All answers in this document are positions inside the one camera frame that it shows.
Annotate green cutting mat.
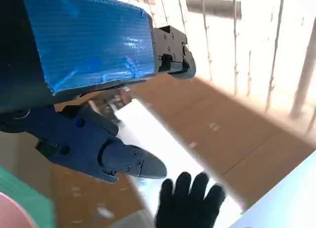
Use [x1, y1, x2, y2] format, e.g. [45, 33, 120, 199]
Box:
[0, 163, 55, 228]

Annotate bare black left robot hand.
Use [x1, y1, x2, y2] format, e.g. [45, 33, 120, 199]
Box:
[0, 0, 198, 184]

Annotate white window bars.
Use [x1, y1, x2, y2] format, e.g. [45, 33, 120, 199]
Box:
[130, 0, 316, 120]

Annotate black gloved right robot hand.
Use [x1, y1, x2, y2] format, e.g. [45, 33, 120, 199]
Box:
[154, 171, 227, 228]

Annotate pink bowl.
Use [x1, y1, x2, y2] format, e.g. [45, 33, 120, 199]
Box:
[0, 191, 38, 228]

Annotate white board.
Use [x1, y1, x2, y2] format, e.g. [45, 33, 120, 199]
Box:
[232, 151, 316, 228]

